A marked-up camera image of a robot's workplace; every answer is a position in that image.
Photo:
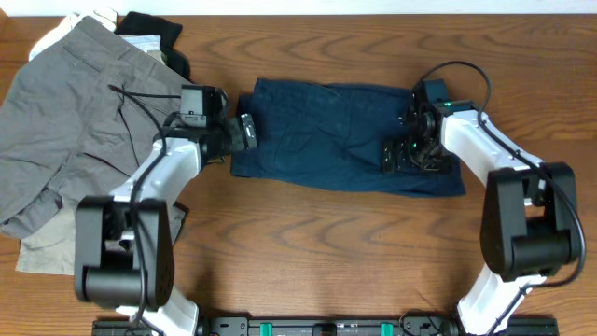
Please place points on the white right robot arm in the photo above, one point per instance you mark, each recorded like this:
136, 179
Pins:
531, 235

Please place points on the black garment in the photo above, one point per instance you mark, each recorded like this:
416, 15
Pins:
140, 24

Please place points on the beige shorts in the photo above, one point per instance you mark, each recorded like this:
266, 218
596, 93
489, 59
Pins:
51, 249

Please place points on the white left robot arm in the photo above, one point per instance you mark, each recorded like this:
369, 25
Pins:
124, 246

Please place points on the navy blue shorts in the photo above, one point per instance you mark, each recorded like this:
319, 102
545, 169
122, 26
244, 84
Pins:
330, 137

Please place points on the light blue garment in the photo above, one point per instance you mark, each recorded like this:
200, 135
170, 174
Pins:
149, 44

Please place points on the white garment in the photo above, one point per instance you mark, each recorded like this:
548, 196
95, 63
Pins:
105, 15

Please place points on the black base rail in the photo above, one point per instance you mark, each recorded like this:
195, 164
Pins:
411, 325

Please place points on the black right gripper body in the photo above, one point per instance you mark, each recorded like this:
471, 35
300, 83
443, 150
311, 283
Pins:
422, 156

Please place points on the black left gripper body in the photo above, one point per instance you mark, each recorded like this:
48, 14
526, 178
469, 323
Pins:
237, 139

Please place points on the grey shorts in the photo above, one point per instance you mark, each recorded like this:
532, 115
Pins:
78, 120

